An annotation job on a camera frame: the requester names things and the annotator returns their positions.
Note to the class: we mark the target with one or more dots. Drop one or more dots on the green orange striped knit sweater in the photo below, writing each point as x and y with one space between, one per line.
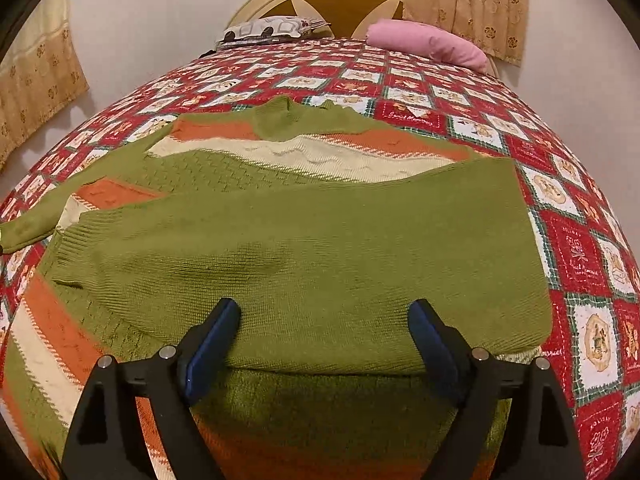
322 223

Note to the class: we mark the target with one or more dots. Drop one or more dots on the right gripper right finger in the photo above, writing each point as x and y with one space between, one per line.
540 440

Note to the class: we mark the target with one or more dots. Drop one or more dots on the red teddy bear patchwork bedspread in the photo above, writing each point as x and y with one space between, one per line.
593 280

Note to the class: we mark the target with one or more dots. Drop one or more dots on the pink pillow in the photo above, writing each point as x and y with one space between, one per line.
427 41

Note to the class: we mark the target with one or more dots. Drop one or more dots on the beige curtain on left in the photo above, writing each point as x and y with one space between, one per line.
40 74

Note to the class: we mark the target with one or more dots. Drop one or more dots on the white patterned pillow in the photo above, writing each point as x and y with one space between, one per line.
270 29

